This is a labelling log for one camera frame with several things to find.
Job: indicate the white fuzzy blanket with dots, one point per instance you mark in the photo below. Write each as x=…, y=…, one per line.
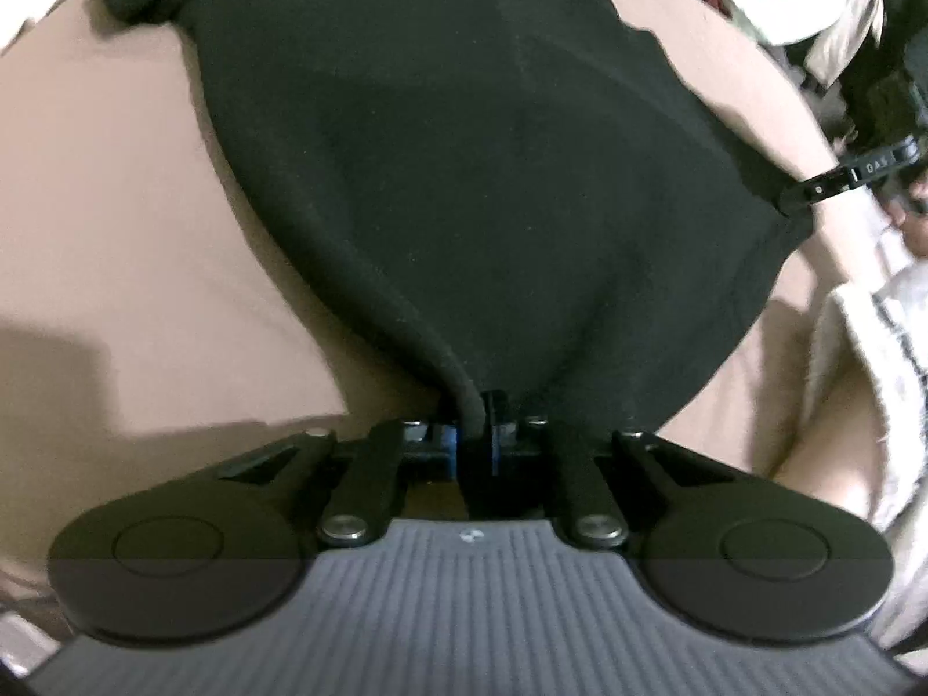
x=870, y=377

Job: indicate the person's right hand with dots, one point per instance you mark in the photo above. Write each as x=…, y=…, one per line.
x=912, y=221

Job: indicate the black sweater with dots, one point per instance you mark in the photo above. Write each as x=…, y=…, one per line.
x=471, y=159

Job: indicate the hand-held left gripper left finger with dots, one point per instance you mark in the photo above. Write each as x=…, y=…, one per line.
x=451, y=444

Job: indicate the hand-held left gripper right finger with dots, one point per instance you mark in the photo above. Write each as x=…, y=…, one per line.
x=495, y=449

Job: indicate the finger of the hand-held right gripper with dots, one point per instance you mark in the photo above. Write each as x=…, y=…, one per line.
x=848, y=178

